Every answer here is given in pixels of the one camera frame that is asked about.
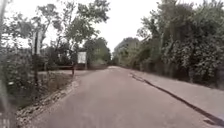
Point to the leafy trees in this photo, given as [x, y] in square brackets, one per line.
[78, 30]

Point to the pole with sign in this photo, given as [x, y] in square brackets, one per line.
[36, 66]

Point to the weedy grass patch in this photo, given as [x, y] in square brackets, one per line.
[20, 81]

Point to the low rail fence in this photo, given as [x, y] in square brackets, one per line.
[56, 67]

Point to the pale concrete pavement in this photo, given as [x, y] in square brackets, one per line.
[196, 94]

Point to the white sign board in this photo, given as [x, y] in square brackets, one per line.
[81, 57]

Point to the dense trees and bushes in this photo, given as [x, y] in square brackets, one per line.
[181, 43]

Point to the grey asphalt road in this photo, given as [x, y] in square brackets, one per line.
[113, 100]

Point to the gravel verge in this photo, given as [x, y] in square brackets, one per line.
[43, 104]

